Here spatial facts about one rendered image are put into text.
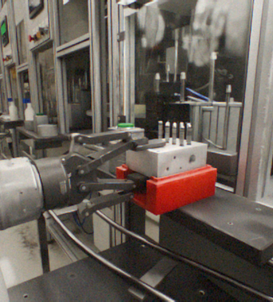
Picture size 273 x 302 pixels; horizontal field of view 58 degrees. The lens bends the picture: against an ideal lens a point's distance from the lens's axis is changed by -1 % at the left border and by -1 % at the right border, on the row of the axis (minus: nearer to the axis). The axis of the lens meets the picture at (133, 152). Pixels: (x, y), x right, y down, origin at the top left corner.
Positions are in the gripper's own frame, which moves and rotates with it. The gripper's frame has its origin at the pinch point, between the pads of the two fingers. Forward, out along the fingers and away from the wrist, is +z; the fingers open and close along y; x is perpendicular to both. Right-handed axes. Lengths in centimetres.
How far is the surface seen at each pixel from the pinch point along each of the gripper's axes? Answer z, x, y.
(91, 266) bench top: -6.5, 16.1, -30.7
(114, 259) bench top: -0.2, 15.3, -30.9
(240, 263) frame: 30.8, -2.3, -36.6
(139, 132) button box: 7.0, 11.9, 2.8
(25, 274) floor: -11, 115, -99
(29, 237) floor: 2, 157, -99
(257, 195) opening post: 15.9, -12.7, -7.5
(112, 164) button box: 2.3, 17.3, -5.5
